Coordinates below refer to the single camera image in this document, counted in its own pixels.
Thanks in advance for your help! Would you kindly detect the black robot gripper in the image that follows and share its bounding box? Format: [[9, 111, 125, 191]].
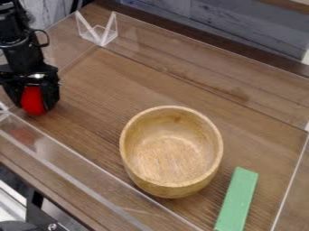
[[0, 42, 61, 111]]

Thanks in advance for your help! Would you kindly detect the red toy strawberry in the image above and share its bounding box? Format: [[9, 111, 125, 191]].
[[21, 87, 46, 116]]

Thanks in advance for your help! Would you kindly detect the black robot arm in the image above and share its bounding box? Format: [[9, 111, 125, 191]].
[[0, 0, 61, 116]]

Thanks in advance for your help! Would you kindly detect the wooden bowl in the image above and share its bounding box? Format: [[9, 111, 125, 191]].
[[120, 106, 224, 199]]

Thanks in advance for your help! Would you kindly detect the green rectangular block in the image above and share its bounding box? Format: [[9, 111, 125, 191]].
[[215, 167, 259, 231]]

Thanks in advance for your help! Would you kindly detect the clear acrylic corner bracket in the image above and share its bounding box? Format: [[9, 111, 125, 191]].
[[75, 12, 118, 47]]

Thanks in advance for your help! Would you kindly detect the black table clamp bracket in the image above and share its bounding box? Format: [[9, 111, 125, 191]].
[[0, 191, 70, 231]]

